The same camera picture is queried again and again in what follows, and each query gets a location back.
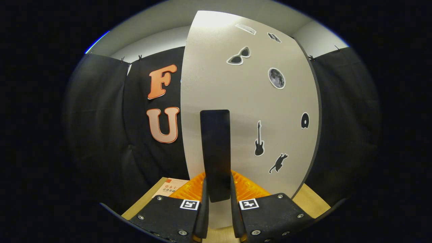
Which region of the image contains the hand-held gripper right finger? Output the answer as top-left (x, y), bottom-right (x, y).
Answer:
top-left (231, 170), bottom-right (316, 243)

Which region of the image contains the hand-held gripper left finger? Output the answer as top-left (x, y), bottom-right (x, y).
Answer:
top-left (130, 172), bottom-right (210, 243)

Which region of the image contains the black door handle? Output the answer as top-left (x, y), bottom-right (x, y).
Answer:
top-left (200, 109), bottom-right (232, 203)

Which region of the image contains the beige shoe cabinet door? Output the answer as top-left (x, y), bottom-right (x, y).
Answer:
top-left (181, 10), bottom-right (320, 230)

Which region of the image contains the pale cover book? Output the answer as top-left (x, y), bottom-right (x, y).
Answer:
top-left (152, 178), bottom-right (189, 198)

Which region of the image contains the black backdrop cloth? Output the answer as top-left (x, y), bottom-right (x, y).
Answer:
top-left (62, 46), bottom-right (382, 216)

